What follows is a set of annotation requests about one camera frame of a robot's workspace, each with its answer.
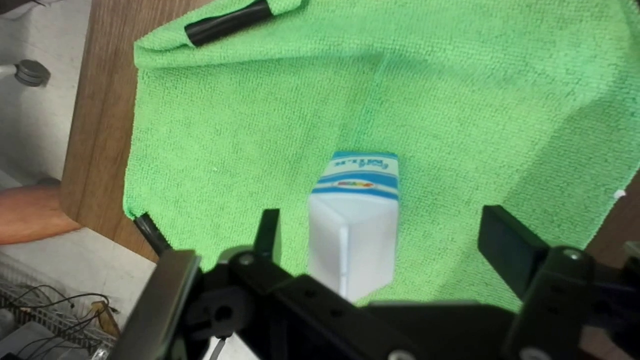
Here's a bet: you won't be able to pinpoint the black round knob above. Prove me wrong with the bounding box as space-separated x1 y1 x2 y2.
12 59 54 89

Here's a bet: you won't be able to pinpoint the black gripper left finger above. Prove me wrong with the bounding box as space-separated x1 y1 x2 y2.
227 207 295 289

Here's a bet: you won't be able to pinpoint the tangled thin wires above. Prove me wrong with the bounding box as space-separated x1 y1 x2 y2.
0 282 125 352

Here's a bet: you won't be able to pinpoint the green microfiber towel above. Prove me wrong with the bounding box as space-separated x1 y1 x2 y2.
121 0 640 316

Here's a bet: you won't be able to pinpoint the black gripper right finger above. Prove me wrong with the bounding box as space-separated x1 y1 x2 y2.
477 202 596 310

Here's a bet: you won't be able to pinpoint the white blue milk carton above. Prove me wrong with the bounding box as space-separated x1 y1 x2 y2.
305 151 402 307

